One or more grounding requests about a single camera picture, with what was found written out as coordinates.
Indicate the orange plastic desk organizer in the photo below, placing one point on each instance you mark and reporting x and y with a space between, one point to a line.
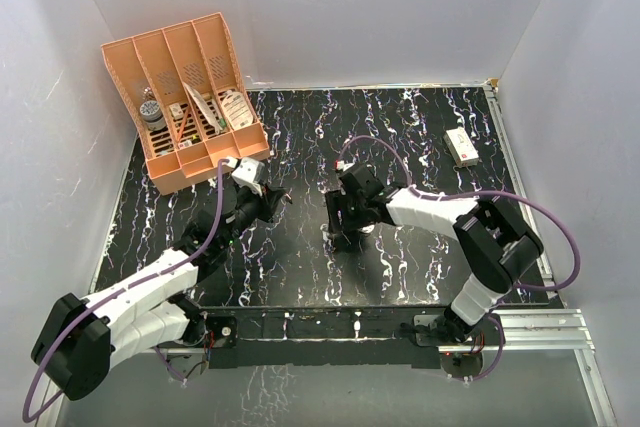
153 66

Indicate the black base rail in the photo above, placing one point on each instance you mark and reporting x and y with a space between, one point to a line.
337 336

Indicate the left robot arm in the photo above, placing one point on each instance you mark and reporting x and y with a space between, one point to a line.
83 339

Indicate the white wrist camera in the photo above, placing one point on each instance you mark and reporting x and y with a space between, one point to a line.
250 173
341 166

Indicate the small white cardboard box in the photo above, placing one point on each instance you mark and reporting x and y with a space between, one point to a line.
461 147

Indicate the orange pencil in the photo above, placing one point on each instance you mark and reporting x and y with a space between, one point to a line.
183 124

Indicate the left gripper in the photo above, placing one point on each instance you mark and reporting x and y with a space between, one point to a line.
268 202

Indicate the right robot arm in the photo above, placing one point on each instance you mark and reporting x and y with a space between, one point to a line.
498 244

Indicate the round grey tin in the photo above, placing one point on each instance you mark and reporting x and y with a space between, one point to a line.
152 115

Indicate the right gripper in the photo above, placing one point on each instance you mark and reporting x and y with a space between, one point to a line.
336 203

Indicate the white paper packet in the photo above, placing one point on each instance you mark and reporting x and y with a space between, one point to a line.
210 116

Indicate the small white card box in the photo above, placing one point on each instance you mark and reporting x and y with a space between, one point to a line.
176 111

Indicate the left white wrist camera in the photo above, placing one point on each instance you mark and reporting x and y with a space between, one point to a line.
250 173

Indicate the white blister pack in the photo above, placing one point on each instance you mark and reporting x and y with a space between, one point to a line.
236 109

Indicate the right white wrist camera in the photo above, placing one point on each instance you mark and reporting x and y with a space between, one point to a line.
341 166

